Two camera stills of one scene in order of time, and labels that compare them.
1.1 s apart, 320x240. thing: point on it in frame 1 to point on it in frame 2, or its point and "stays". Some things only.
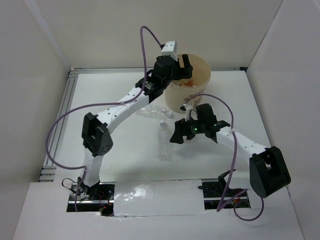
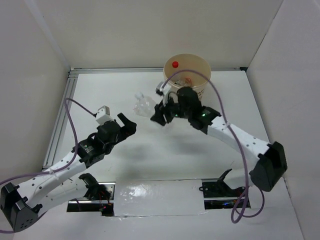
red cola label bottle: x=188 y=82 stays
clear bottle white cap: x=164 y=148 to x=144 y=105
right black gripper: x=180 y=126 to x=160 y=110
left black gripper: x=185 y=72 to x=128 y=129
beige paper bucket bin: x=178 y=92 stays
